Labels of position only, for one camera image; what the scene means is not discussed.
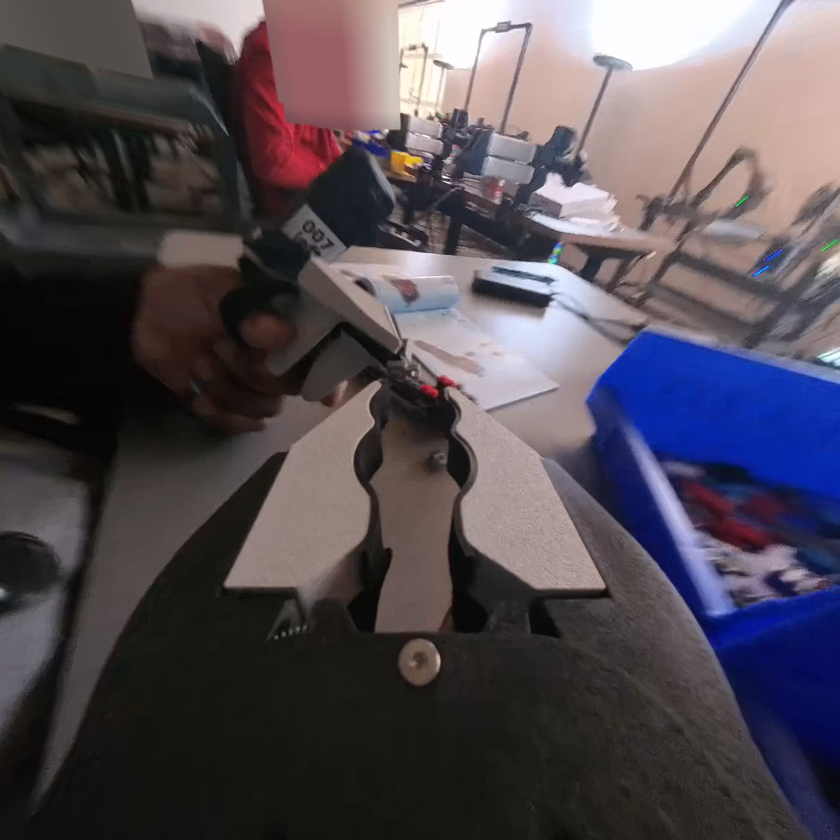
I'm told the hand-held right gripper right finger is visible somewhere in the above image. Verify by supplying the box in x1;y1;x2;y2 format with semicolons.
446;390;608;598

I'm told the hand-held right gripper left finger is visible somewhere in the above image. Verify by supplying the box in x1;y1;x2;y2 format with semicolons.
222;381;388;605

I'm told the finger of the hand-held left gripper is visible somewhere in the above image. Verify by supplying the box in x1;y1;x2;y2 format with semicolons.
300;331;391;403
268;258;406;377

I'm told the person's left forearm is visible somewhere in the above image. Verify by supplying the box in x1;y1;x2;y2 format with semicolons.
0;262;152;454

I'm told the grey desk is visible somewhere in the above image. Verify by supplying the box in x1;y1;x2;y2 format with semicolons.
33;246;657;828

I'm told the person's left hand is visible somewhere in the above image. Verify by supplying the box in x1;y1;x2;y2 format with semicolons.
134;262;352;434

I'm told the dark office chair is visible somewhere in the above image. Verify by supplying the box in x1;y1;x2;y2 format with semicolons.
193;39;257;224

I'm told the lego instruction booklet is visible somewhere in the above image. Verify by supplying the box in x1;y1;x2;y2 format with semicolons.
338;262;560;411

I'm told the black flat device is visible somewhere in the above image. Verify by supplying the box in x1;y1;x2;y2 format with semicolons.
471;264;560;308

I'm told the pile of lego pieces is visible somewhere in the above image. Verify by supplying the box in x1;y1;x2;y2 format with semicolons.
659;459;840;608

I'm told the stack of white paper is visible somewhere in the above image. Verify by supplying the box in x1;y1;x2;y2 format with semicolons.
530;180;619;221

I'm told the background work table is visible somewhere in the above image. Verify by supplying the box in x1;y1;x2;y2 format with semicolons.
518;210;673;286

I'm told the storage shelf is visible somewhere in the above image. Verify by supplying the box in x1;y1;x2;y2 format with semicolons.
0;46;253;270

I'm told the person's grey shirt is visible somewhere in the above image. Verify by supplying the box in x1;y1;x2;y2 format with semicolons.
0;430;93;729

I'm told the blue plastic bin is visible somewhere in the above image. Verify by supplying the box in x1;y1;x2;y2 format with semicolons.
586;328;840;840

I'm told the black floor lamp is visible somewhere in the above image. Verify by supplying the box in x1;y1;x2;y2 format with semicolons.
577;54;634;172

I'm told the black tube frame stand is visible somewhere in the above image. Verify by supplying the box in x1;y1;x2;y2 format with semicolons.
462;21;534;135

